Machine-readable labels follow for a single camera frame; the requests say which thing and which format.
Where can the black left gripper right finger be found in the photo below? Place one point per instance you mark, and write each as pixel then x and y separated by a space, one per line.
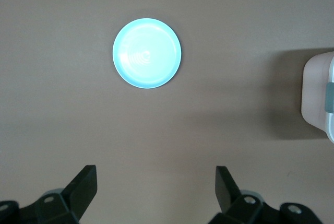
pixel 227 192

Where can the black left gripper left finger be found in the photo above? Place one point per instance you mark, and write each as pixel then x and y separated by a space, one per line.
pixel 78 192

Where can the white lidded storage box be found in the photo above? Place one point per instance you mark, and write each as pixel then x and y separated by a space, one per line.
pixel 313 91

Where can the light blue round plate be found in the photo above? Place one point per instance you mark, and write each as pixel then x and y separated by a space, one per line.
pixel 156 72

